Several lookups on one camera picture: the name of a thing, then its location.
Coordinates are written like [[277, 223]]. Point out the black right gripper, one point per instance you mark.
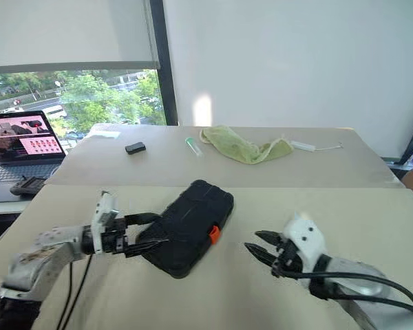
[[287, 259]]

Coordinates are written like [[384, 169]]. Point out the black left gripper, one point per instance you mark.
[[117, 240]]

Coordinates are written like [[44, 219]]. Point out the black plastic tool case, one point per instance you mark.
[[192, 220]]

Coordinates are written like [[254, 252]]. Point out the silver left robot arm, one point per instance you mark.
[[38, 258]]

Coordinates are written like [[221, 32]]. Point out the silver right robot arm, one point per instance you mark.
[[361, 290]]

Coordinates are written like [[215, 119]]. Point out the small black box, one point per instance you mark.
[[135, 148]]

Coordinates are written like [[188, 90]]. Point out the clear tube with green cap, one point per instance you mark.
[[192, 146]]

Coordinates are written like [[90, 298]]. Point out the white paper sheet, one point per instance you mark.
[[105, 135]]

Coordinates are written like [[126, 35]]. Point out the green cloth rag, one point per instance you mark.
[[230, 142]]

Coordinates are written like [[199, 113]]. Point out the black handheld controller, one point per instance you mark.
[[27, 185]]

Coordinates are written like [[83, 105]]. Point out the white side desk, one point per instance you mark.
[[3, 207]]

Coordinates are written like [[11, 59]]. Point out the open grey laptop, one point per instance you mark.
[[20, 137]]

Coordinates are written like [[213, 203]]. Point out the white roller blind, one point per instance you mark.
[[69, 31]]

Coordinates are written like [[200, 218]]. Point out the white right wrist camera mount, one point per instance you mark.
[[306, 237]]

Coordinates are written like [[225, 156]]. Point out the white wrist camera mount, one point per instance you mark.
[[101, 209], [306, 237]]

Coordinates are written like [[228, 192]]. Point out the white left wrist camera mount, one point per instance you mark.
[[101, 209]]

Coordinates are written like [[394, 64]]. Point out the dark window frame post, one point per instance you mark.
[[165, 68]]

